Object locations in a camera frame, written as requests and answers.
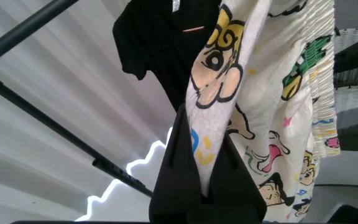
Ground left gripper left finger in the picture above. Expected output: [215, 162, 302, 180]
[149, 104, 206, 222]

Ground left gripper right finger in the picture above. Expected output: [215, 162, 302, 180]
[208, 132, 268, 222]

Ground cream printed garment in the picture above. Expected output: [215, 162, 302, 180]
[185, 0, 342, 223]

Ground black t-shirt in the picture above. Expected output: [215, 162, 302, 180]
[112, 0, 224, 112]

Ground pink clothes hanger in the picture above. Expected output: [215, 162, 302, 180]
[181, 26, 206, 33]

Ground white laundry basket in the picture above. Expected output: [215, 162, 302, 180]
[333, 27, 358, 153]

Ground black clothes rack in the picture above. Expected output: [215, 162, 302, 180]
[0, 0, 154, 198]

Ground white curtain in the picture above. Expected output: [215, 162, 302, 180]
[0, 0, 180, 222]

